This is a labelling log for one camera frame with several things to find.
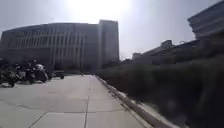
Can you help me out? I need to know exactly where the dark vehicle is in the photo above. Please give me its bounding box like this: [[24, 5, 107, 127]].
[[51, 69, 66, 80]]

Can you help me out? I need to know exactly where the tall building with ledges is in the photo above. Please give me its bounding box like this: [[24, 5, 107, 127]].
[[187, 0, 224, 40]]

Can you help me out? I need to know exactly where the low long building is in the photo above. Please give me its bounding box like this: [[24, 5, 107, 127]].
[[131, 39, 201, 65]]

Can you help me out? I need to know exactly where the pale concrete kerb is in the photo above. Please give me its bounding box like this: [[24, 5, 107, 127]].
[[94, 75, 183, 128]]

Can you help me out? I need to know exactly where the row of parked motorcycles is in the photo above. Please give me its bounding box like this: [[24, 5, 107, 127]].
[[0, 59, 50, 88]]

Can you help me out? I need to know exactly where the large curved grey building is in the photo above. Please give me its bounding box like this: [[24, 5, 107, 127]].
[[0, 19, 120, 72]]

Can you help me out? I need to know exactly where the grey concrete slab pavement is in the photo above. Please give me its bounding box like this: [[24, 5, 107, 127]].
[[0, 74, 154, 128]]

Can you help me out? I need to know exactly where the dark hedge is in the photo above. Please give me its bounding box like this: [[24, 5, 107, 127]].
[[96, 54, 224, 128]]

